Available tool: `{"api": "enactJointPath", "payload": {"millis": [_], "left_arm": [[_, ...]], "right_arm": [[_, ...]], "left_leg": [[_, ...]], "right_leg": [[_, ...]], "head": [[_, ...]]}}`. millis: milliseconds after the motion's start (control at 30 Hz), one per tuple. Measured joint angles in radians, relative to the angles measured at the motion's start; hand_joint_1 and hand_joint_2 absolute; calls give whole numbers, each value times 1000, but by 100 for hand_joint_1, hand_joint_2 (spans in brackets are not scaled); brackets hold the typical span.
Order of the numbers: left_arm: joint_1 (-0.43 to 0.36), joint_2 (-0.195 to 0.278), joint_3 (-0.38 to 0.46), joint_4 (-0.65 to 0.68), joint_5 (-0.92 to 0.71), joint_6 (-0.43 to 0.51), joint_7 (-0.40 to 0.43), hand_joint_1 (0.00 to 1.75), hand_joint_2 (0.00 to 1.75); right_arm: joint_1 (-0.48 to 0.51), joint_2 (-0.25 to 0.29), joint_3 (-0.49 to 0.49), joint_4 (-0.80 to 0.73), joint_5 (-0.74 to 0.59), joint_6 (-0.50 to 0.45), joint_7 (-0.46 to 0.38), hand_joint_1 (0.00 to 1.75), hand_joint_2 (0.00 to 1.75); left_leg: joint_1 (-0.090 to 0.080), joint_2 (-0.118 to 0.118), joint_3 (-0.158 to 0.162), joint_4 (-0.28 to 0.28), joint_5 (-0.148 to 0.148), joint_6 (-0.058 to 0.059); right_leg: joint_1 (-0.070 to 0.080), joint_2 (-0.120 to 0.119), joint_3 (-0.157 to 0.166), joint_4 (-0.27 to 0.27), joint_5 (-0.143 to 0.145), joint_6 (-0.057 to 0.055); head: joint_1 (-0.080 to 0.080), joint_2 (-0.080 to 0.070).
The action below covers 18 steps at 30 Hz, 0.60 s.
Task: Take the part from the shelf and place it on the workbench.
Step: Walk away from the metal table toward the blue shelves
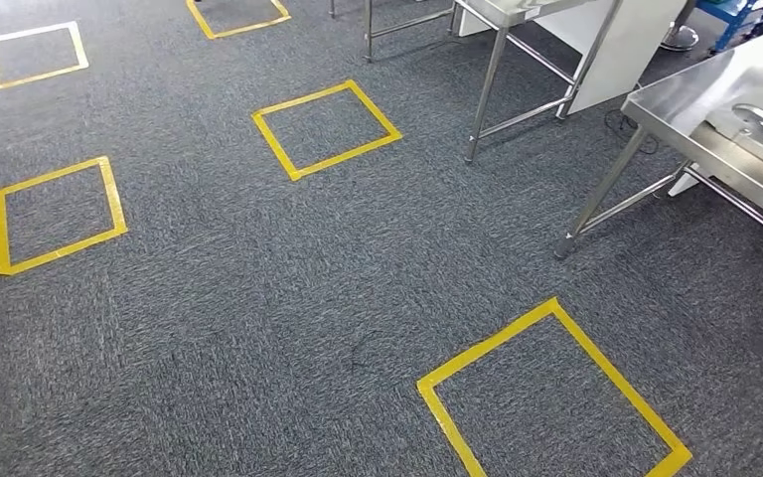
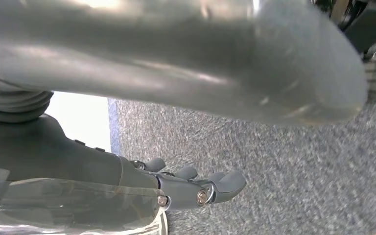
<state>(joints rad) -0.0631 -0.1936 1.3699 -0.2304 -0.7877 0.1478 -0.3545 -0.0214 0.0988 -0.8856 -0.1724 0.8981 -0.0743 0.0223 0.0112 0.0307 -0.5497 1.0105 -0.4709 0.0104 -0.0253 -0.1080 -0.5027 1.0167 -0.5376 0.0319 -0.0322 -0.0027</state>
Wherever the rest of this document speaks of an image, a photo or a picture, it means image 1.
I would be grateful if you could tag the stamped sheet metal panel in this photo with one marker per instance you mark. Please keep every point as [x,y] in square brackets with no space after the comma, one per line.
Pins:
[750,151]

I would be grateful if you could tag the stainless steel workbench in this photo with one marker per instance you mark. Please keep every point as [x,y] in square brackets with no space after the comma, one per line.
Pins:
[684,92]

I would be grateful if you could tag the stainless steel table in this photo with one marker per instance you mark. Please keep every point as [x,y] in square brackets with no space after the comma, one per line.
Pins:
[487,92]
[369,33]

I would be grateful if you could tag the blue cart frame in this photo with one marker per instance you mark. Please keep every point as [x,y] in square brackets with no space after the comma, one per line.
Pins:
[737,10]

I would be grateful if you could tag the white cabinet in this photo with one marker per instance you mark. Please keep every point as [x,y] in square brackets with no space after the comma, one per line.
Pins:
[631,52]

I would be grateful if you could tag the chrome stanchion post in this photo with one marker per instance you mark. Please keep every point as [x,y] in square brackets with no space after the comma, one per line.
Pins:
[679,39]

